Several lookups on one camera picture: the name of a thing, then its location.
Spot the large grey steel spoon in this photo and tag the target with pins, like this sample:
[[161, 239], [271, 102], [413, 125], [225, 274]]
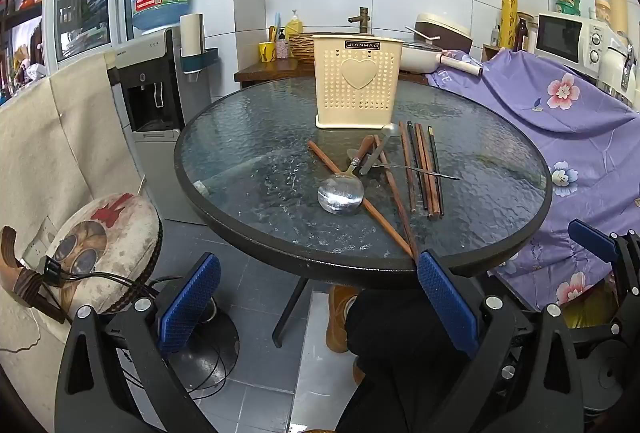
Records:
[[372, 158]]

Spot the brown and cream rice cooker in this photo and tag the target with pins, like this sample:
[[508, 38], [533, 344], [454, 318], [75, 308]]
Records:
[[445, 35]]

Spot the brown shoe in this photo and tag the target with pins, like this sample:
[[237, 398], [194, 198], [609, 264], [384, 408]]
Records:
[[337, 323]]

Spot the cream plastic utensil holder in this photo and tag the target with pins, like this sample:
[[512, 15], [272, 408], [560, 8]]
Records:
[[357, 103]]

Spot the bronze faucet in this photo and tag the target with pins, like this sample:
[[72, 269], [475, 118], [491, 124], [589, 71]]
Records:
[[363, 20]]

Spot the small thin steel spoon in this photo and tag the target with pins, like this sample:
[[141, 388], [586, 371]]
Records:
[[425, 171]]

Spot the teal wall holder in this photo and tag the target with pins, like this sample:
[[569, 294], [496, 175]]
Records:
[[205, 60]]

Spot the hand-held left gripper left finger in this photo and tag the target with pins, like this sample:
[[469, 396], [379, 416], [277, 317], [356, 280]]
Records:
[[190, 303]]

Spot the yellow mug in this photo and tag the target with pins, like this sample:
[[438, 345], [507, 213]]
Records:
[[266, 53]]

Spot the woven wash basin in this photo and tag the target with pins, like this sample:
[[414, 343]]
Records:
[[300, 48]]

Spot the white microwave oven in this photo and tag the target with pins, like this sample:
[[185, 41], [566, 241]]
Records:
[[557, 35]]

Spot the small pink pump bottle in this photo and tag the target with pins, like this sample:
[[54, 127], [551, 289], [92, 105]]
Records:
[[283, 48]]

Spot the small wooden crate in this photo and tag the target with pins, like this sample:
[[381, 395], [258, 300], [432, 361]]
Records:
[[492, 54]]

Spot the dark wooden chopstick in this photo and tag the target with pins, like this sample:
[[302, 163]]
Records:
[[438, 190], [417, 165]]

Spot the person's black trouser leg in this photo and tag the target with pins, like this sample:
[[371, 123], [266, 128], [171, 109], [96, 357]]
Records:
[[395, 363]]

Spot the yellow soap pump bottle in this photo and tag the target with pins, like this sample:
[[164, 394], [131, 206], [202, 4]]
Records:
[[294, 25]]

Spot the brown wooden piece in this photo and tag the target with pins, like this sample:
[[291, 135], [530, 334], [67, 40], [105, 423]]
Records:
[[20, 283]]

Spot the glass jar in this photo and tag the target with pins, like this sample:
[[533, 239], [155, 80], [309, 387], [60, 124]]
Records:
[[602, 10]]

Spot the brown glass bottle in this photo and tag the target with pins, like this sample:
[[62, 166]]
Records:
[[521, 38]]

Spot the brown wooden chopstick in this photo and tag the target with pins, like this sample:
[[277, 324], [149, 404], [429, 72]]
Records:
[[380, 221], [400, 208], [434, 190], [407, 168], [429, 193]]

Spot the grey water dispenser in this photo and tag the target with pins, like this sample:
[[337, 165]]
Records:
[[150, 148]]

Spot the white kitchen appliance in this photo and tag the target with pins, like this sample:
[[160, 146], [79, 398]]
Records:
[[612, 63]]

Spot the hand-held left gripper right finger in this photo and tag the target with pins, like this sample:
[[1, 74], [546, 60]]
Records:
[[445, 303]]

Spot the yellow patterned roll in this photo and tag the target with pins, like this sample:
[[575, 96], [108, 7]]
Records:
[[510, 20]]

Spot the beige cloth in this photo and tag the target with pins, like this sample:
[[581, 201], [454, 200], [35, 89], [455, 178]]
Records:
[[50, 138]]

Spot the purple floral cloth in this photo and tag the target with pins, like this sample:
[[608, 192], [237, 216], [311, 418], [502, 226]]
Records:
[[575, 138]]

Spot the round printed cushion stool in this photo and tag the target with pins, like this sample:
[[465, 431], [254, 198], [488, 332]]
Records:
[[110, 233]]

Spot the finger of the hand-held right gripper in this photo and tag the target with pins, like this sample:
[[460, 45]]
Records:
[[592, 240]]

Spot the dark wooden counter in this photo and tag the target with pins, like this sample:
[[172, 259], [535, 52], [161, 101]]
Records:
[[270, 72]]

